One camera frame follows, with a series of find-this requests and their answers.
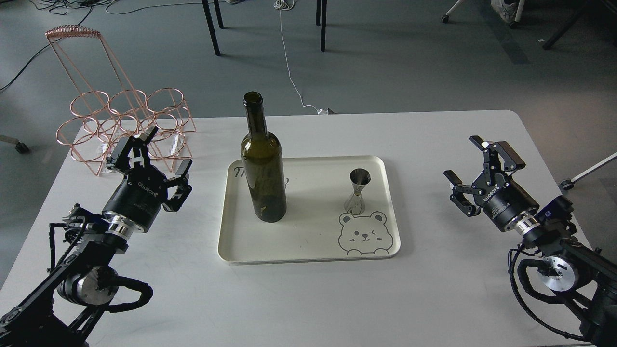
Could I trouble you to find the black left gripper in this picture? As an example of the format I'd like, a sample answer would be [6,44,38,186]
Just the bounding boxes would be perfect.
[102,127,193,233]

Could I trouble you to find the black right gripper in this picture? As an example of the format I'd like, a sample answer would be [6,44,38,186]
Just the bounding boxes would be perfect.
[443,135,539,231]

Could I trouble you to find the dark green wine bottle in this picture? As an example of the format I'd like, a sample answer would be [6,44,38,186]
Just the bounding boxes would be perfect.
[240,92,287,223]

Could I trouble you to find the silver metal jigger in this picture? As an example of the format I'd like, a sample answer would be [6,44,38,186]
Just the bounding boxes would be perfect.
[344,168,372,215]

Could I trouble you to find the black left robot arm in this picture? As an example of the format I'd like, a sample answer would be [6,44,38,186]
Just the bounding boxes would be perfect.
[1,127,192,347]

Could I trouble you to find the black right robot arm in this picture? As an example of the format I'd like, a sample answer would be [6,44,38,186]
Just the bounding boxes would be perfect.
[444,135,617,347]

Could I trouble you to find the white caster leg right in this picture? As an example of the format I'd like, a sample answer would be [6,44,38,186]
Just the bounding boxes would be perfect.
[559,152,617,191]

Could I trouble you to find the caster wheel left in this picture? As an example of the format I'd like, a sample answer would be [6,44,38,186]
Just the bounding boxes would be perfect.
[0,135,29,154]

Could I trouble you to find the office chair base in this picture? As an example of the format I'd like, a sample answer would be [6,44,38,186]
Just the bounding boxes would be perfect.
[441,0,526,28]

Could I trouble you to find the cream bear serving tray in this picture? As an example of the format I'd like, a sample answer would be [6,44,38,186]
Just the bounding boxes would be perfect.
[218,155,401,264]

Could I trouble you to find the white sneaker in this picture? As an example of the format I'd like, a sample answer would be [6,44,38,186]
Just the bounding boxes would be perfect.
[491,0,519,24]

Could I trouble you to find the black table legs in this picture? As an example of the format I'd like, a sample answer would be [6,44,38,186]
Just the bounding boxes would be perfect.
[201,0,328,56]

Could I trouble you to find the copper wire wine rack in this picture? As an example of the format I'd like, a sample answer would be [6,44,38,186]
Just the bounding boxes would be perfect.
[45,25,197,176]

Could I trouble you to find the black floor cables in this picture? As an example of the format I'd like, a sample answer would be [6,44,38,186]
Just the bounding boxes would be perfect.
[0,0,203,93]

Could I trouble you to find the white floor cable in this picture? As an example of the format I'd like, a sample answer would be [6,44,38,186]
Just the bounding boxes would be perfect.
[273,0,329,115]

